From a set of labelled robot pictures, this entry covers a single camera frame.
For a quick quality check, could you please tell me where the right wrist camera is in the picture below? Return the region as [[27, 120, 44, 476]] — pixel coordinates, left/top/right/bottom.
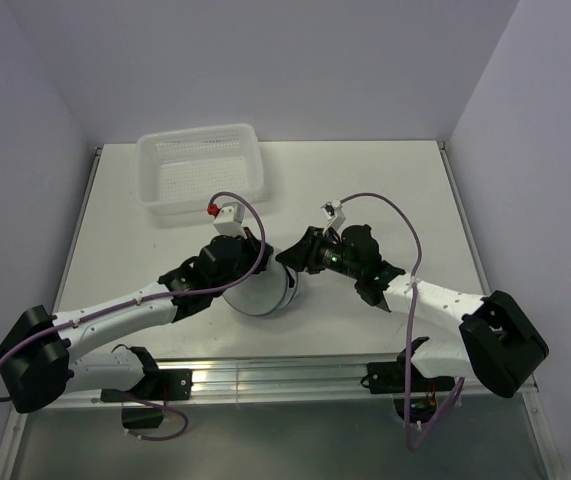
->
[[321, 200, 346, 236]]

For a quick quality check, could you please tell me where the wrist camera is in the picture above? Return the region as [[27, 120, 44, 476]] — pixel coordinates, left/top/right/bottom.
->
[[207, 202, 246, 238], [321, 200, 346, 236]]

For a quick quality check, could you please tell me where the white plastic basket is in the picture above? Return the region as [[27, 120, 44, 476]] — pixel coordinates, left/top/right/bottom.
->
[[133, 123, 265, 216]]

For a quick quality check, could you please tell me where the aluminium rail frame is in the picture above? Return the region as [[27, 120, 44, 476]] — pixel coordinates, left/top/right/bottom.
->
[[0, 141, 566, 479]]

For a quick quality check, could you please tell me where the white mesh laundry bag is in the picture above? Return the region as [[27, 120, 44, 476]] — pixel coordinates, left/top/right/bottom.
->
[[222, 248, 303, 317]]

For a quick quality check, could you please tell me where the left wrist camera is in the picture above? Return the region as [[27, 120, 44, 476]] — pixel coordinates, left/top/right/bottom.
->
[[207, 202, 246, 238]]

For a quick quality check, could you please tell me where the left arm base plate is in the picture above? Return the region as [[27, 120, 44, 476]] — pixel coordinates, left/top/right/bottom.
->
[[100, 369, 192, 403]]

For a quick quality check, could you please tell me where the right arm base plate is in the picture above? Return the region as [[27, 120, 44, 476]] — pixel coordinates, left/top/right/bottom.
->
[[360, 361, 456, 394]]

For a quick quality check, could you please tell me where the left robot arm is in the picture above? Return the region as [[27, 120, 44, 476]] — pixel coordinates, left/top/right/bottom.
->
[[0, 234, 273, 413]]

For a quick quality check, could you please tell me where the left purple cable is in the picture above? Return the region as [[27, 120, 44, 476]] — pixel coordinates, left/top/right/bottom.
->
[[0, 192, 267, 444]]

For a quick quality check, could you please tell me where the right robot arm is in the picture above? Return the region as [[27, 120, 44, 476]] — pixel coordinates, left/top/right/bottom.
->
[[276, 225, 549, 398]]

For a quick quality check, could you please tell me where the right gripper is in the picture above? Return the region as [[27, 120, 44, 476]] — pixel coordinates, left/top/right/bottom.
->
[[275, 225, 362, 280]]

